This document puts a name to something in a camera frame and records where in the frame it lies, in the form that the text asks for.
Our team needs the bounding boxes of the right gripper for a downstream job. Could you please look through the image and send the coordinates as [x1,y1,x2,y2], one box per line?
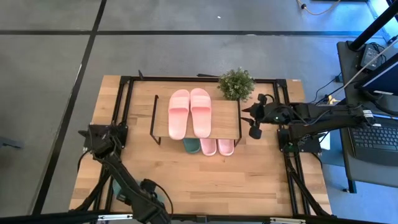
[240,93,295,140]

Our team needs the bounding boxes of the wooden shelf with black frame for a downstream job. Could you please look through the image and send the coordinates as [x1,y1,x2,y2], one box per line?
[149,94,244,146]

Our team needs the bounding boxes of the green rubber slide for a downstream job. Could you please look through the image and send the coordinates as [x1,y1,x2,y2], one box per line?
[111,179,165,205]
[182,138,201,155]

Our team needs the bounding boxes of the pink rubber slide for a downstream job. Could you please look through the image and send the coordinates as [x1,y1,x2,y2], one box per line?
[189,87,213,139]
[200,138,218,157]
[167,89,191,141]
[216,138,236,157]

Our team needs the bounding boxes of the potted green plant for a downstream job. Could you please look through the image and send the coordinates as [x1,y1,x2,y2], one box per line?
[216,66,257,102]

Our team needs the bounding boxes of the white box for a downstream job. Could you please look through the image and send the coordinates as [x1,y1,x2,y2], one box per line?
[320,131,331,151]

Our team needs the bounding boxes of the dark grey side desk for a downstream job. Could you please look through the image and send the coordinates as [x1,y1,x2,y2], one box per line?
[336,40,398,189]

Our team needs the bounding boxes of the black keyboard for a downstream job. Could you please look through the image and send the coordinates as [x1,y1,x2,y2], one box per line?
[348,123,398,167]

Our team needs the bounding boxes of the black power adapter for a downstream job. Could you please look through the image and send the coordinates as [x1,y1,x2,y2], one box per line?
[360,43,383,71]

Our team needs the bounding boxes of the black monitor screen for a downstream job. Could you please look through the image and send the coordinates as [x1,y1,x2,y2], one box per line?
[354,52,398,98]

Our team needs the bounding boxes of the black metal pole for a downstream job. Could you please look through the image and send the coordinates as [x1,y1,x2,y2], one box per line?
[348,0,398,52]

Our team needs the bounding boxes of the black aluminium table frame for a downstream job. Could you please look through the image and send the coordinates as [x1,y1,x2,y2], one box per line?
[70,70,333,218]

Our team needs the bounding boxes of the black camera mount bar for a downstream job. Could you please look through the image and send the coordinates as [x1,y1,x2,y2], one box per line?
[0,210,398,224]

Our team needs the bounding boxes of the yellow hanging cable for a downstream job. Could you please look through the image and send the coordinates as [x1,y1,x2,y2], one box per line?
[296,0,341,16]

